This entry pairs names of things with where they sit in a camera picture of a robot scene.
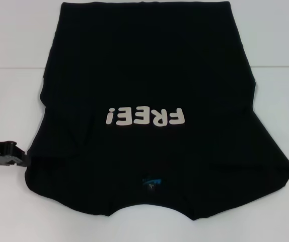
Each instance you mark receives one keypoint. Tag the black shirt with FREE print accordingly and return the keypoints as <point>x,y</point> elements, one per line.
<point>144,75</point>

